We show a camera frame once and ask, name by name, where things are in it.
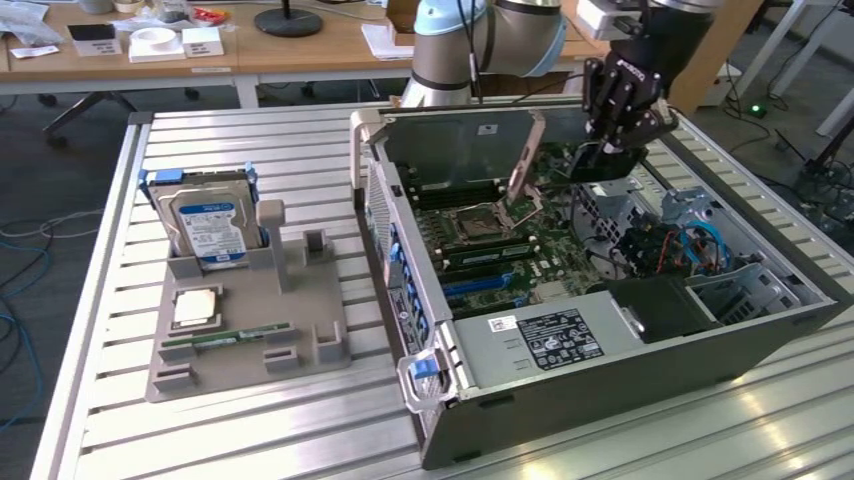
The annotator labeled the silver metal drive cage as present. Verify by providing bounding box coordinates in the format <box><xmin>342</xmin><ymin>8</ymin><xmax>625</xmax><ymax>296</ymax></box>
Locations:
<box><xmin>572</xmin><ymin>177</ymin><xmax>670</xmax><ymax>242</ymax></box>

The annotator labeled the black round lamp base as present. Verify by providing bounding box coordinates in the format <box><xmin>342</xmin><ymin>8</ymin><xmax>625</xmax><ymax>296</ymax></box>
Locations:
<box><xmin>254</xmin><ymin>0</ymin><xmax>326</xmax><ymax>38</ymax></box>

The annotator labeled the installed RAM stick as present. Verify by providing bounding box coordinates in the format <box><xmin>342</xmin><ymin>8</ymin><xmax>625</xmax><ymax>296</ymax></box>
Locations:
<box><xmin>441</xmin><ymin>243</ymin><xmax>537</xmax><ymax>267</ymax></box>

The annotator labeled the clear plastic bag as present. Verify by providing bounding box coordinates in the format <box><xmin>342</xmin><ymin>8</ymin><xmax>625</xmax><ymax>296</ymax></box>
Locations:
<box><xmin>0</xmin><ymin>2</ymin><xmax>67</xmax><ymax>47</ymax></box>

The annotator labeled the blue expansion slot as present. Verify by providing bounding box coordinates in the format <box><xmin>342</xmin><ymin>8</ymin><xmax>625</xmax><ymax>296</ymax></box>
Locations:
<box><xmin>442</xmin><ymin>275</ymin><xmax>510</xmax><ymax>298</ymax></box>

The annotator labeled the white tape roll on box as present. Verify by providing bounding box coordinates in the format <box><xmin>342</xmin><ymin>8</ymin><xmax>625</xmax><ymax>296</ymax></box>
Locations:
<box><xmin>127</xmin><ymin>27</ymin><xmax>189</xmax><ymax>64</ymax></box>

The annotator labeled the white box with black lid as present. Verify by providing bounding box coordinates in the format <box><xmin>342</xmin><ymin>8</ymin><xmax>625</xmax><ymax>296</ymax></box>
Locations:
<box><xmin>66</xmin><ymin>23</ymin><xmax>124</xmax><ymax>58</ymax></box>

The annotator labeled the black plastic air shroud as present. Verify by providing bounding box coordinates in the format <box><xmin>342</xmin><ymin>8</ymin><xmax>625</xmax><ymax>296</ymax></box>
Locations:
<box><xmin>604</xmin><ymin>276</ymin><xmax>728</xmax><ymax>345</ymax></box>

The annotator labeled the graphics card with metal bracket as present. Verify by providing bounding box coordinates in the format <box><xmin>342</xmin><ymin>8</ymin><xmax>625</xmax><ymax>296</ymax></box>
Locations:
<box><xmin>505</xmin><ymin>110</ymin><xmax>648</xmax><ymax>202</ymax></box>

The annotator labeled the wooden cabinet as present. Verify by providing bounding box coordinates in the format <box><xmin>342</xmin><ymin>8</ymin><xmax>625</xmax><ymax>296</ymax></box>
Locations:
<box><xmin>553</xmin><ymin>0</ymin><xmax>766</xmax><ymax>114</ymax></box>

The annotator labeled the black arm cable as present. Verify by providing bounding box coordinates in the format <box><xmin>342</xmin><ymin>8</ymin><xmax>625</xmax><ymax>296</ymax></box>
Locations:
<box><xmin>465</xmin><ymin>0</ymin><xmax>487</xmax><ymax>100</ymax></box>

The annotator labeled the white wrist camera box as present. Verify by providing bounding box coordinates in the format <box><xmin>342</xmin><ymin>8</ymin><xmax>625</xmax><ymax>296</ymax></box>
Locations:
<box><xmin>576</xmin><ymin>0</ymin><xmax>644</xmax><ymax>42</ymax></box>

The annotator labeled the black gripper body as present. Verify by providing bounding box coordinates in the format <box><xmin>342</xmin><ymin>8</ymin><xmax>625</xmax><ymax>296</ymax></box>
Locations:
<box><xmin>602</xmin><ymin>8</ymin><xmax>713</xmax><ymax>109</ymax></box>

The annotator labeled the black office chair base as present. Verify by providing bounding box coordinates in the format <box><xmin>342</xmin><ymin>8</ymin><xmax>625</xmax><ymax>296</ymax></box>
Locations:
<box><xmin>36</xmin><ymin>88</ymin><xmax>203</xmax><ymax>147</ymax></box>

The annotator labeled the blue disk wire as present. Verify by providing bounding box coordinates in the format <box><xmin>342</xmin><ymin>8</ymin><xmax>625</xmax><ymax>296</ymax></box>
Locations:
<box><xmin>680</xmin><ymin>218</ymin><xmax>737</xmax><ymax>277</ymax></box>

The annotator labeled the metal socket cover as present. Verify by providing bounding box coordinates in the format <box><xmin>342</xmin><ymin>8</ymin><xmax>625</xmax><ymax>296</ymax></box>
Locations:
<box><xmin>497</xmin><ymin>182</ymin><xmax>546</xmax><ymax>226</ymax></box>

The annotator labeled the plain white box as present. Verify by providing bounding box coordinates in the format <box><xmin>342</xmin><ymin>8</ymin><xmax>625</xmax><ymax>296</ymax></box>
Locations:
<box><xmin>181</xmin><ymin>26</ymin><xmax>226</xmax><ymax>59</ymax></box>

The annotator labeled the green motherboard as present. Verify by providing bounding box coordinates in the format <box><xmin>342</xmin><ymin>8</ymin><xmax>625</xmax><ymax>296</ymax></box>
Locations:
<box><xmin>393</xmin><ymin>144</ymin><xmax>620</xmax><ymax>321</ymax></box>

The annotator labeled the white floor cable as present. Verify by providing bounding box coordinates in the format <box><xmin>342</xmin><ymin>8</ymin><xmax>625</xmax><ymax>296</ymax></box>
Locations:
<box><xmin>0</xmin><ymin>208</ymin><xmax>103</xmax><ymax>242</ymax></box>

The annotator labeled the CPU socket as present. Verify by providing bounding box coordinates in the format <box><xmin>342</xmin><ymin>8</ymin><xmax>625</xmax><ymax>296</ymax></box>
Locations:
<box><xmin>451</xmin><ymin>204</ymin><xmax>510</xmax><ymax>247</ymax></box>

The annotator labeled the wooden desk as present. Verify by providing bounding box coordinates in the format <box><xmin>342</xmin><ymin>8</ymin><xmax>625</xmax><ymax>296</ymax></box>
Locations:
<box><xmin>0</xmin><ymin>0</ymin><xmax>604</xmax><ymax>97</ymax></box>

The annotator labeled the white table frame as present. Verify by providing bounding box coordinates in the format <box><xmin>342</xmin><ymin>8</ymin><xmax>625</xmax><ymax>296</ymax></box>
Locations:
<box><xmin>726</xmin><ymin>0</ymin><xmax>854</xmax><ymax>136</ymax></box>

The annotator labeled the silver disk bay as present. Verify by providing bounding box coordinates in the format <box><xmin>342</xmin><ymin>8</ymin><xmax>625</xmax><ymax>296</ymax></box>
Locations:
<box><xmin>685</xmin><ymin>263</ymin><xmax>804</xmax><ymax>327</ymax></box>

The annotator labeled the grey power supply unit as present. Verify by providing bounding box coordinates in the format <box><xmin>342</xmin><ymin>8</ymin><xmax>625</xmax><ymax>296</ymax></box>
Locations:
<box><xmin>447</xmin><ymin>292</ymin><xmax>648</xmax><ymax>392</ymax></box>

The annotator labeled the white paper stack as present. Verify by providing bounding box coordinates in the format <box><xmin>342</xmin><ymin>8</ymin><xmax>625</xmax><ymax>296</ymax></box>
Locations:
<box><xmin>359</xmin><ymin>22</ymin><xmax>418</xmax><ymax>62</ymax></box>

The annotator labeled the CPU with metal lid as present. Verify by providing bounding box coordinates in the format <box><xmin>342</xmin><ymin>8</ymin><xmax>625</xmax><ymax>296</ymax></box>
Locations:
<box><xmin>171</xmin><ymin>289</ymin><xmax>219</xmax><ymax>327</ymax></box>

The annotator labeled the red and white card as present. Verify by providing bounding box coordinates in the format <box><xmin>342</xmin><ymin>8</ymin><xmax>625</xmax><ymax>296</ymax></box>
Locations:
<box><xmin>8</xmin><ymin>44</ymin><xmax>62</xmax><ymax>60</ymax></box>

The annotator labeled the brown cardboard box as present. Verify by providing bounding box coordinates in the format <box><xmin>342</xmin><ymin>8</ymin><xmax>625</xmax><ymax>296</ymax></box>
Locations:
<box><xmin>386</xmin><ymin>0</ymin><xmax>421</xmax><ymax>34</ymax></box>

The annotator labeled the grey plastic parts rack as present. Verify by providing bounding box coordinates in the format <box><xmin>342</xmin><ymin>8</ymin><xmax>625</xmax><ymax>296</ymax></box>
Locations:
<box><xmin>145</xmin><ymin>198</ymin><xmax>353</xmax><ymax>404</ymax></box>

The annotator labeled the hard disk in blue caddy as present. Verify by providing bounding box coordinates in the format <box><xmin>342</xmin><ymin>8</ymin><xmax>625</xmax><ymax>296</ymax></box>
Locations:
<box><xmin>138</xmin><ymin>167</ymin><xmax>263</xmax><ymax>274</ymax></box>

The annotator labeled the black cable behind case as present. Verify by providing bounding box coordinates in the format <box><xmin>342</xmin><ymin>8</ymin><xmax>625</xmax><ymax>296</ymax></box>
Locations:
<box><xmin>519</xmin><ymin>74</ymin><xmax>589</xmax><ymax>102</ymax></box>

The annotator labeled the red disk wire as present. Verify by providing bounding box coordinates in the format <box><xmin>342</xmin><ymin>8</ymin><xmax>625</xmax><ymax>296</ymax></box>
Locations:
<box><xmin>656</xmin><ymin>224</ymin><xmax>677</xmax><ymax>272</ymax></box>

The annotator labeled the dark grey open PC case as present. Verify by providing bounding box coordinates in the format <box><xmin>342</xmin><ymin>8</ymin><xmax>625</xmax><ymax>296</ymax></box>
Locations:
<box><xmin>350</xmin><ymin>92</ymin><xmax>854</xmax><ymax>471</ymax></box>

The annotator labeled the green loose RAM stick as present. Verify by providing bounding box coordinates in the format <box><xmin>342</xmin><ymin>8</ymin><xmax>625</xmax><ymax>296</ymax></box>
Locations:
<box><xmin>162</xmin><ymin>324</ymin><xmax>295</xmax><ymax>352</ymax></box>

